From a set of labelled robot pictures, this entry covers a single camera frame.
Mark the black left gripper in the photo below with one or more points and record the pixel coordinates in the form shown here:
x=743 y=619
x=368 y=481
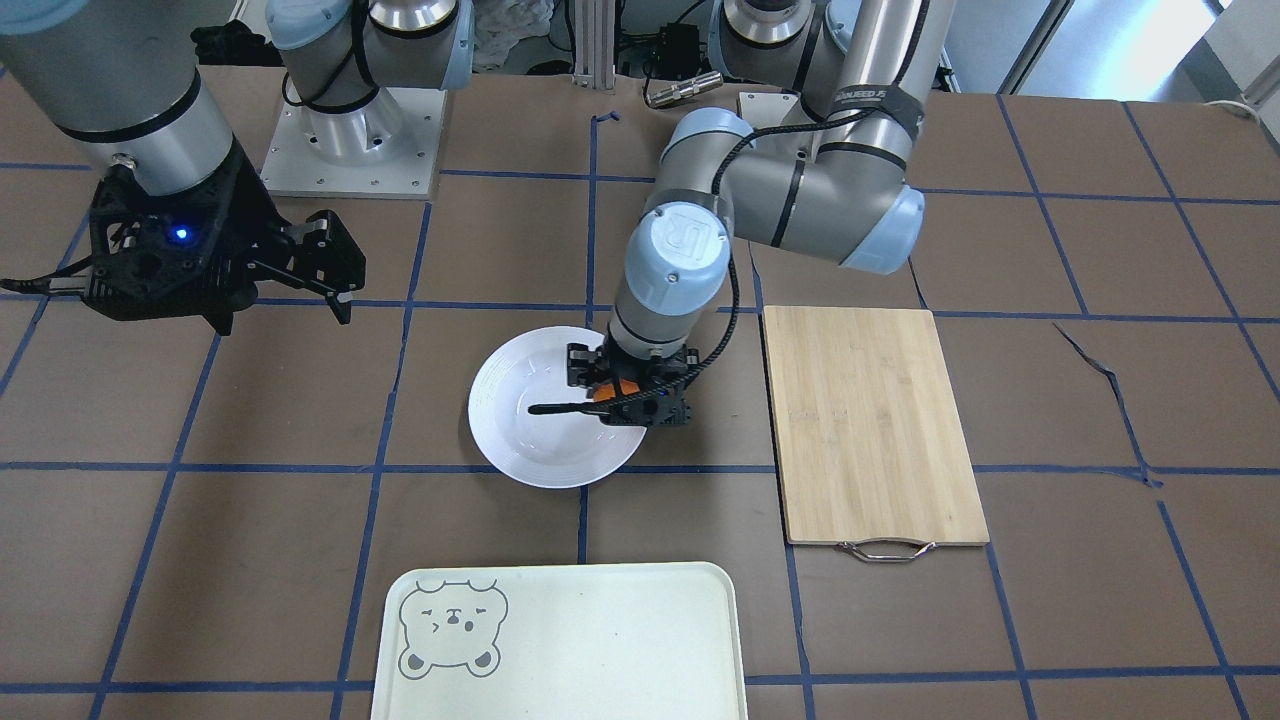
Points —
x=580 y=364

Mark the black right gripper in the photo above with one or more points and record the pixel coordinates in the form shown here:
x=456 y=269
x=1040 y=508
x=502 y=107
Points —
x=254 y=226

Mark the orange fruit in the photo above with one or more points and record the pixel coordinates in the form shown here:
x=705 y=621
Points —
x=615 y=387

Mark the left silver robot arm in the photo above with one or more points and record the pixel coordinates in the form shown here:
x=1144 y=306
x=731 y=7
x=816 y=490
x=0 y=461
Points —
x=828 y=182

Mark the cream bear tray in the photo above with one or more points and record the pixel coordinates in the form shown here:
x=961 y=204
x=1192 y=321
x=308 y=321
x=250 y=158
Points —
x=640 y=640

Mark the white round plate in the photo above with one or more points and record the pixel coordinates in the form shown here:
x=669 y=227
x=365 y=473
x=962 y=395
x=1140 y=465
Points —
x=551 y=451

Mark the bamboo cutting board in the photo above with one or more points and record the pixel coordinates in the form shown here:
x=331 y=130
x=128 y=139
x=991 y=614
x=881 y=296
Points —
x=870 y=447

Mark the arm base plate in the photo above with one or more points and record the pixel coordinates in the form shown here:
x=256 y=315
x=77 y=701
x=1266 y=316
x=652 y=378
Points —
x=892 y=121
x=387 y=150

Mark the aluminium frame post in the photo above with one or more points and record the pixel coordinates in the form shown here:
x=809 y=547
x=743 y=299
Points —
x=594 y=27

